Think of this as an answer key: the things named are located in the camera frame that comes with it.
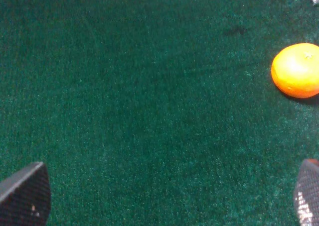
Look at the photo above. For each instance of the orange mandarin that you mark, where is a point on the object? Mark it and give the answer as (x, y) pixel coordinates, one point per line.
(295, 70)

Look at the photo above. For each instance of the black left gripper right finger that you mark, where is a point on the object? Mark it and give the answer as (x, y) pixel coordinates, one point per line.
(306, 193)

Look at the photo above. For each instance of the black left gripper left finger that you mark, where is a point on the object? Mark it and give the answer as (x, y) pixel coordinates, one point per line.
(25, 197)

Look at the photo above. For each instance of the dark green felt mat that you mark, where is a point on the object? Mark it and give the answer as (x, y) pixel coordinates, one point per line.
(156, 112)

